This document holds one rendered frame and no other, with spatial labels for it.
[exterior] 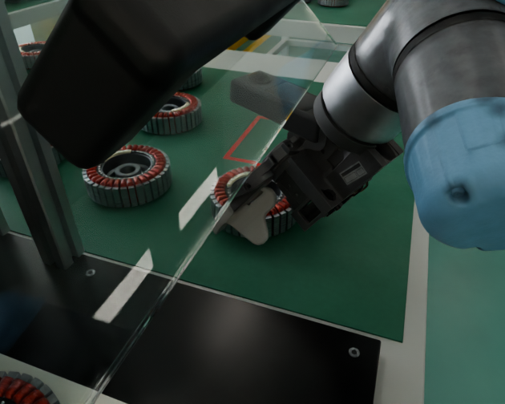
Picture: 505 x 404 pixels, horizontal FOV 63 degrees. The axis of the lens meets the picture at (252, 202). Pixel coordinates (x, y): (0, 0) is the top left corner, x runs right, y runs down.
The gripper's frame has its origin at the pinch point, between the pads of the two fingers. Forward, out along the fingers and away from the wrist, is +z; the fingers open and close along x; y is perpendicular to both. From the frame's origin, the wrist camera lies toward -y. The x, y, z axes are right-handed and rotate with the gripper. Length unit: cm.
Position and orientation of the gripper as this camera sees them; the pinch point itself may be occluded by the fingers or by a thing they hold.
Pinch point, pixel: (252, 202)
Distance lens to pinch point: 51.9
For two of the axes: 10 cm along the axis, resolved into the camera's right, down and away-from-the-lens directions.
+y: 6.1, 7.8, -1.6
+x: 7.0, -4.2, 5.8
